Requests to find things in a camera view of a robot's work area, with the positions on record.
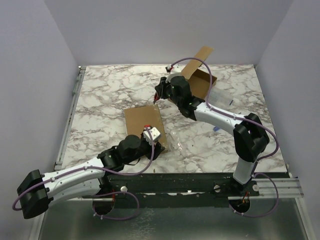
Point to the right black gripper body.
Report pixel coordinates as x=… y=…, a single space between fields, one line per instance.
x=160 y=88

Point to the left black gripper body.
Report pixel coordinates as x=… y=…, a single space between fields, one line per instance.
x=145 y=149

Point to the taped brown cardboard box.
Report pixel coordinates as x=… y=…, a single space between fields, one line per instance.
x=138 y=117

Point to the brown cardboard express box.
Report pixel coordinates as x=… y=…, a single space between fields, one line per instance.
x=191 y=89

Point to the red black utility knife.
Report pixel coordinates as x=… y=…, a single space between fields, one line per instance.
x=156 y=98

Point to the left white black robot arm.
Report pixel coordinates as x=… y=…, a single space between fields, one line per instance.
x=40 y=190

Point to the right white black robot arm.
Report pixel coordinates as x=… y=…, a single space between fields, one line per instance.
x=250 y=136

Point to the clear plastic wrap piece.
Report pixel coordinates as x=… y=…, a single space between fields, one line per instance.
x=177 y=145

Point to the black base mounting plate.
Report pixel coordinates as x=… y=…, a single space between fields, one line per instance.
x=161 y=201

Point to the clear plastic container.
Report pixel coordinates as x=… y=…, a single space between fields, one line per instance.
x=220 y=98

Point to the small blue plastic piece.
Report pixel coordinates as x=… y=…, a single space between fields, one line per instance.
x=216 y=129

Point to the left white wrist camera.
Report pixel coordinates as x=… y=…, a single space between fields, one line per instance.
x=151 y=134

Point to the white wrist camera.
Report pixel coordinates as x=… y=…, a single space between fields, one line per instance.
x=151 y=134
x=173 y=71

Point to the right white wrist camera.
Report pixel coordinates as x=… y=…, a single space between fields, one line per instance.
x=173 y=71

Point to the aluminium frame rail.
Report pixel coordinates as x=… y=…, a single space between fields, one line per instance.
x=275 y=186

